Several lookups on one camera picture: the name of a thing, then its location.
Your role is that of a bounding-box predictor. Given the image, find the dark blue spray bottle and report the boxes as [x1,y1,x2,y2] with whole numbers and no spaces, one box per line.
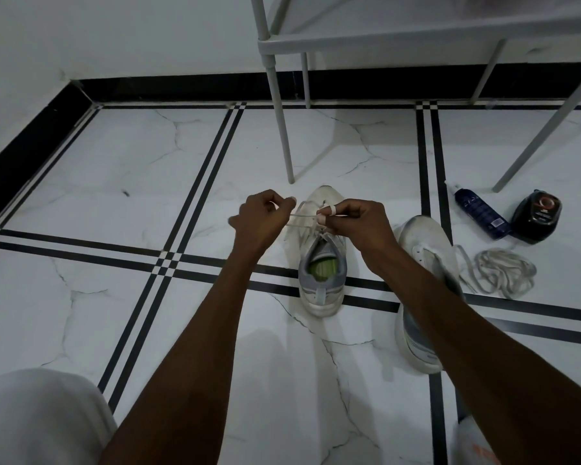
[444,180,513,240]

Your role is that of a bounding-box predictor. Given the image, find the white sneaker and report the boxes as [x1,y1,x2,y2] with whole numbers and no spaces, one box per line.
[394,215,467,375]
[292,185,348,319]

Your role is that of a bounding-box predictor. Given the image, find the white shorts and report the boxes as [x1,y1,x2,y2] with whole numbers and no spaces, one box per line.
[0,367,118,465]

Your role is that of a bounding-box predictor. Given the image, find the white sock with orange print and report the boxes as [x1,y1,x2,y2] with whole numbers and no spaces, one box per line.
[456,415,504,465]

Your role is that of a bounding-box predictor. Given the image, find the grey metal shelf rack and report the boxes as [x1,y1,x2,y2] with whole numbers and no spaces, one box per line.
[249,0,581,193]

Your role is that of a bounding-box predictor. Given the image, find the person's left forearm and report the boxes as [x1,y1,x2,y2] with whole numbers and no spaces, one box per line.
[99,246,267,465]

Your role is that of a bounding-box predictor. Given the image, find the white shoelace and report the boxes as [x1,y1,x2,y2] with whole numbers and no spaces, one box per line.
[454,244,538,300]
[269,200,349,243]

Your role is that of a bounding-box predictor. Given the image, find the person's right hand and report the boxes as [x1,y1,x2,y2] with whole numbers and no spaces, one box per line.
[317,198,400,278]

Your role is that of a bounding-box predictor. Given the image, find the person's right forearm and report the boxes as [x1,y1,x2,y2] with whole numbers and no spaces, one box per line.
[375,244,581,465]

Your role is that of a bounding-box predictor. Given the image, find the black shoe polish container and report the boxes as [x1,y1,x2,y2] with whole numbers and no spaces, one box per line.
[509,189,564,245]

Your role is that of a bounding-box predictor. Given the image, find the person's left hand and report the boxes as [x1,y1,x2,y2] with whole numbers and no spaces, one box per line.
[228,189,297,260]

